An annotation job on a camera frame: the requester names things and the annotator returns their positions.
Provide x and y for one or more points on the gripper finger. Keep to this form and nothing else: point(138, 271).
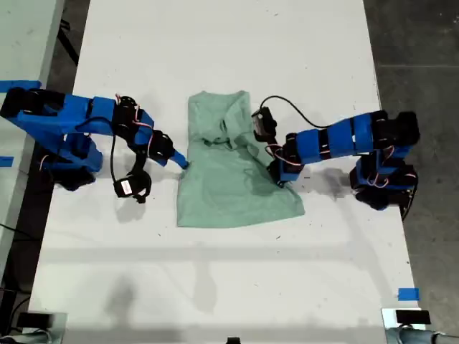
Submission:
point(280, 183)
point(178, 158)

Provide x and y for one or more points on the pale green T-shirt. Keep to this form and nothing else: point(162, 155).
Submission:
point(222, 193)

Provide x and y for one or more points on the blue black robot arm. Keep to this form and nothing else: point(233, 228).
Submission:
point(71, 118)
point(337, 138)

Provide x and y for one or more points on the black stand leg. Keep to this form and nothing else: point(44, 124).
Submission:
point(68, 39)

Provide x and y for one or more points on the long blue tape strip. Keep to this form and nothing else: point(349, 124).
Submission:
point(19, 86)

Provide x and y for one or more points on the small black box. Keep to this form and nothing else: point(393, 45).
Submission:
point(233, 340)
point(34, 319)
point(412, 317)

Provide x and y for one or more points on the blue tape patch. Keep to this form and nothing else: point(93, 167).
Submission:
point(409, 294)

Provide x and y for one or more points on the silver metal plate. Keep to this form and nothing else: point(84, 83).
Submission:
point(389, 317)
point(59, 322)

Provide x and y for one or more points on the camera black stalk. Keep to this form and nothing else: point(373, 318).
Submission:
point(139, 163)
point(271, 148)

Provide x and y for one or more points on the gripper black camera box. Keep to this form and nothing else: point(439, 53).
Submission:
point(263, 123)
point(125, 187)

